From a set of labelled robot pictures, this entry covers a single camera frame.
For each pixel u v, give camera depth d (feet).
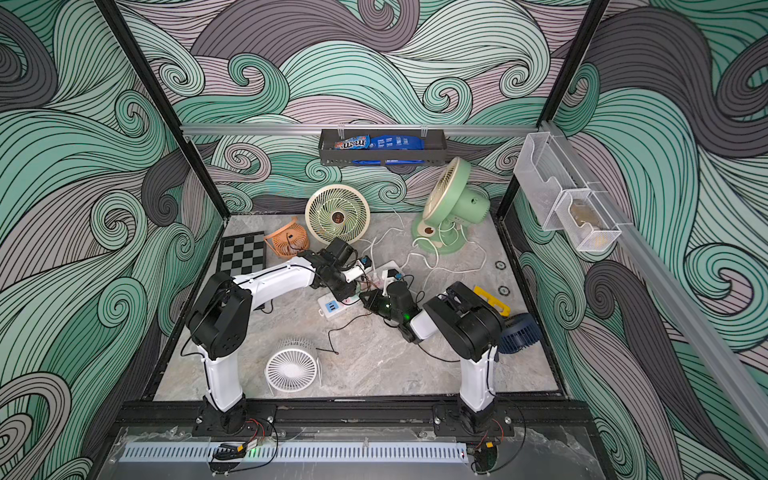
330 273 2.34
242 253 3.40
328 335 2.89
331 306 3.02
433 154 3.03
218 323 1.62
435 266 3.40
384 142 3.02
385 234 3.64
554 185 2.35
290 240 3.38
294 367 2.39
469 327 1.65
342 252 2.49
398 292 2.48
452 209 2.87
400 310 2.48
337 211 3.31
